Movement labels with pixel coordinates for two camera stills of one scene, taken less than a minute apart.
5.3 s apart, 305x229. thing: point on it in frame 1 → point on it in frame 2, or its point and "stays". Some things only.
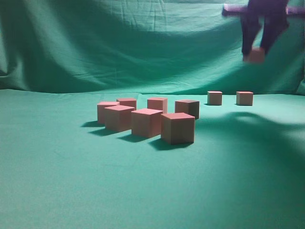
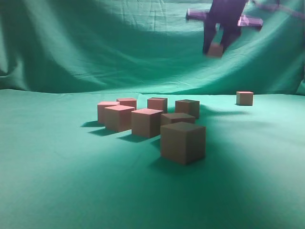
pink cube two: [157, 104] stays
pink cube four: [118, 118] stays
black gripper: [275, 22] → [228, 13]
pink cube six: [257, 55] → [183, 142]
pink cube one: [189, 107] stays
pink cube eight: [214, 98] → [215, 51]
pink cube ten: [101, 110] stays
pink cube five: [146, 122] stays
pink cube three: [128, 102] stays
